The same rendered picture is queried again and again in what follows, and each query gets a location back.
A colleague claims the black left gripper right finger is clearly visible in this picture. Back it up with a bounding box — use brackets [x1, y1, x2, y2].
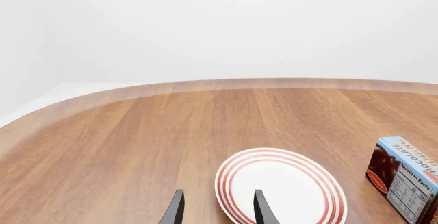
[253, 189, 281, 224]

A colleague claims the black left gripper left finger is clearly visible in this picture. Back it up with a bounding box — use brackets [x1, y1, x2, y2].
[157, 189, 185, 224]

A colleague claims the chocolate pudding box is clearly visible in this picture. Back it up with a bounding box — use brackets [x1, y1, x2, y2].
[365, 136, 438, 224]

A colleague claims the white plate with red rings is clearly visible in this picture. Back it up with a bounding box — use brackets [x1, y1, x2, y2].
[214, 147, 348, 224]

